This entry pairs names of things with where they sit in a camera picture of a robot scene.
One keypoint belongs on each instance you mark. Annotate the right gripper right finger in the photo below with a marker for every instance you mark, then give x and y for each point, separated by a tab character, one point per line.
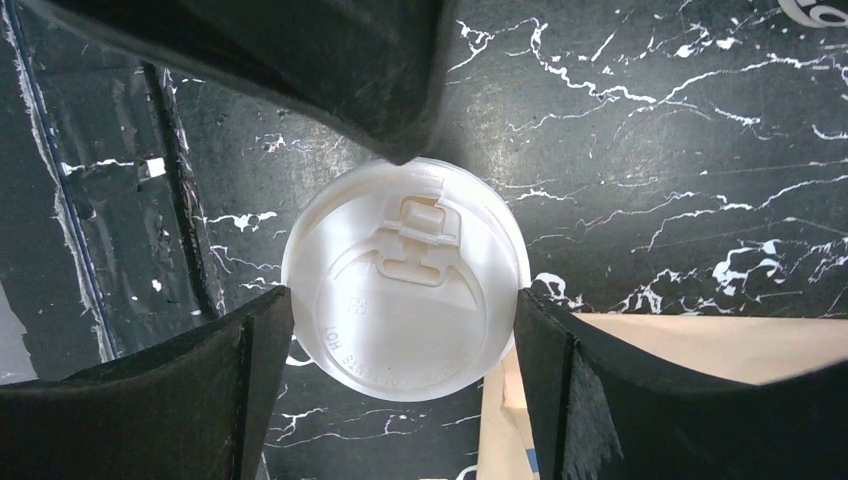
600	408

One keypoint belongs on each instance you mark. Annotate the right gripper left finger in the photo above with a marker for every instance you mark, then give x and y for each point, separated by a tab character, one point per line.
196	406

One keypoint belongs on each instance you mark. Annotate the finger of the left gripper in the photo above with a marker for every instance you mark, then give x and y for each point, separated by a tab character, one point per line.
372	70

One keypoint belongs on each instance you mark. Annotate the blue checkered paper bag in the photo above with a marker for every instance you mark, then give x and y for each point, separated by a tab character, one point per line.
750	350

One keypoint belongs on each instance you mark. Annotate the stack of white paper cups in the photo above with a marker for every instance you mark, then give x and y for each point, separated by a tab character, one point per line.
816	13

